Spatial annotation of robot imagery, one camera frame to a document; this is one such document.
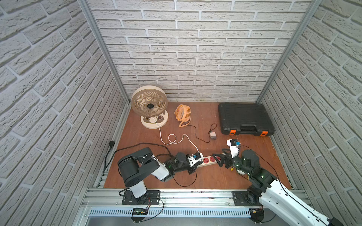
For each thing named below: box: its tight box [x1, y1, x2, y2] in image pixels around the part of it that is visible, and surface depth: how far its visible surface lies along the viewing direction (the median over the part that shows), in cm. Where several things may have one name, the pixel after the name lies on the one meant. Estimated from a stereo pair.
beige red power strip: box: [197, 154, 222, 168], surface depth 85 cm
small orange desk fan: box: [174, 104, 192, 128], surface depth 102 cm
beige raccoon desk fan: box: [131, 85, 169, 130], surface depth 91 cm
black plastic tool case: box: [217, 102, 275, 137], surface depth 101 cm
